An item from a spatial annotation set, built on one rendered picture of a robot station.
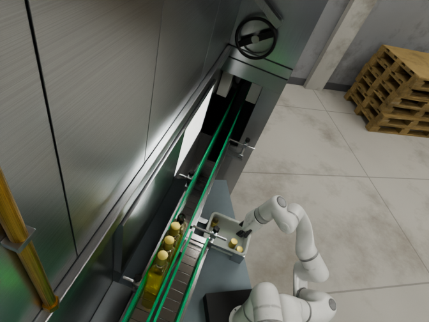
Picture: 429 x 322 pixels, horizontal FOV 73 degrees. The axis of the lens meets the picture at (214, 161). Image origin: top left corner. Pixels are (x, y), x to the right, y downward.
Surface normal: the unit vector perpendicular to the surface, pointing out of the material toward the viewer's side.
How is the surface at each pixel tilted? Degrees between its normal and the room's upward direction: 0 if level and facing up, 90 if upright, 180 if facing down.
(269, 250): 0
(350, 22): 90
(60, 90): 90
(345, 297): 0
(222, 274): 0
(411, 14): 90
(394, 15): 90
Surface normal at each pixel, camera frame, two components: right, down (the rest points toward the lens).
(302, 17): -0.29, 0.65
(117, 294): 0.25, -0.66
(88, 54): 0.92, 0.38
